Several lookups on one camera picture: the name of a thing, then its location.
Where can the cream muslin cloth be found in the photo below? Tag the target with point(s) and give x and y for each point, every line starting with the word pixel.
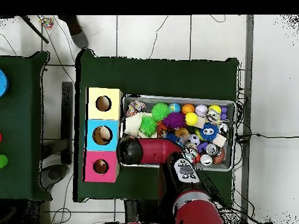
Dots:
pixel 132 125

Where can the small colourful object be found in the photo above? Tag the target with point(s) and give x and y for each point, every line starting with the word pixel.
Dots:
pixel 46 22

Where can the shallow clear mesh bin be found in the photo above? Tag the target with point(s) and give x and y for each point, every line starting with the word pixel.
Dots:
pixel 229 165

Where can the blue fuzzy monster toy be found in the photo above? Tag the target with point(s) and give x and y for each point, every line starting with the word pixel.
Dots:
pixel 209 132

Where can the green spiky ball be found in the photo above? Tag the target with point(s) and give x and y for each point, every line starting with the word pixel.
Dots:
pixel 148 125
pixel 161 111

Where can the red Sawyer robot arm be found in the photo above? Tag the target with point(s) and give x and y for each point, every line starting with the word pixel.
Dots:
pixel 187 186

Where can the side table with green cloth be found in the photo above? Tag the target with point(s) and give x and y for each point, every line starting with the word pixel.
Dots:
pixel 21 126

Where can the blue bowl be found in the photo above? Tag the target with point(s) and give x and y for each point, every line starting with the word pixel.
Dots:
pixel 2 83

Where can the purple spiky ball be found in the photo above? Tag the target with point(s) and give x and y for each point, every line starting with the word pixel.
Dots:
pixel 174 120

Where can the small green object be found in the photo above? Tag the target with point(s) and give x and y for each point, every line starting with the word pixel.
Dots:
pixel 2 161

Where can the black rod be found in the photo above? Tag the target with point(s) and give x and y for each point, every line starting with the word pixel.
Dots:
pixel 33 29

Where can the blue globe ball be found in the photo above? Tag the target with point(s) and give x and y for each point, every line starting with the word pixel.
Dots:
pixel 174 108

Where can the white baseball toy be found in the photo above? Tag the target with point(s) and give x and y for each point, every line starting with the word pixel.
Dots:
pixel 201 110

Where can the wooden box with three holes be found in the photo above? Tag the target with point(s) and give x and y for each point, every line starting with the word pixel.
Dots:
pixel 103 123

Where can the black power adapter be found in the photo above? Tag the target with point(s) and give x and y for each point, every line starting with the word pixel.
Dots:
pixel 243 138

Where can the person's leg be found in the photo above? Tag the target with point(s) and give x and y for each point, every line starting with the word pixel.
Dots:
pixel 69 19

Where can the orange basketball toy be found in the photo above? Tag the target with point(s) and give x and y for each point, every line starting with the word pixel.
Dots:
pixel 188 108

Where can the yellow tennis ball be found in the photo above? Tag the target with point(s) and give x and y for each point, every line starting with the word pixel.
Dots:
pixel 191 119

